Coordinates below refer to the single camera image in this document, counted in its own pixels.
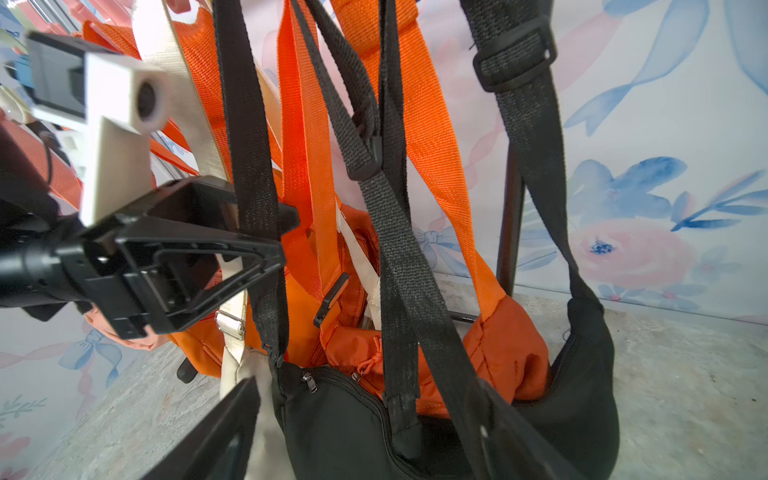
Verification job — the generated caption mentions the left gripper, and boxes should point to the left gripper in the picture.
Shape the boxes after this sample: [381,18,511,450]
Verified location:
[56,176,286,339]

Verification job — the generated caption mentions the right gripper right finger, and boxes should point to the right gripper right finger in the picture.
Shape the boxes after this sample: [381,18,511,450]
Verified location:
[473,379,583,479]

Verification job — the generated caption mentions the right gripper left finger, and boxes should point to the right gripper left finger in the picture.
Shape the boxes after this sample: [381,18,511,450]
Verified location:
[143,377,261,480]

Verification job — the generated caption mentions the black crossbody bag front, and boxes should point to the black crossbody bag front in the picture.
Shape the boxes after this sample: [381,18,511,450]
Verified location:
[253,1,620,479]

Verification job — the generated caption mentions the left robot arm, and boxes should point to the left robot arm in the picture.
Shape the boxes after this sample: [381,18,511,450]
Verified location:
[1,132,285,340]

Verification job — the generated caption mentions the pink bag far left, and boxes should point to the pink bag far left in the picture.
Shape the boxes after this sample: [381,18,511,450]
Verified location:
[83,308,172,352]

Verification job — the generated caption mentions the orange bags left cluster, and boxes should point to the orange bags left cluster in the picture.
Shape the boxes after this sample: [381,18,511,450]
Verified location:
[0,20,277,379]

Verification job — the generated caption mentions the black clothes rack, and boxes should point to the black clothes rack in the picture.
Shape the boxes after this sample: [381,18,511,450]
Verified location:
[439,132,524,319]

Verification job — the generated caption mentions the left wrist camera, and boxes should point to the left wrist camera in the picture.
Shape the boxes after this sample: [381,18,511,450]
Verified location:
[26,32,170,227]

